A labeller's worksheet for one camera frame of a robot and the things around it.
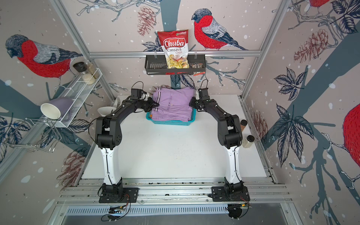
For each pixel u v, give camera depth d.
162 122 0.98
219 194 0.73
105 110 0.97
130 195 0.73
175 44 0.80
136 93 0.83
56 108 0.61
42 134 0.66
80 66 0.78
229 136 0.58
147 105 0.90
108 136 0.58
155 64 0.95
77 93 0.81
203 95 0.83
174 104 1.01
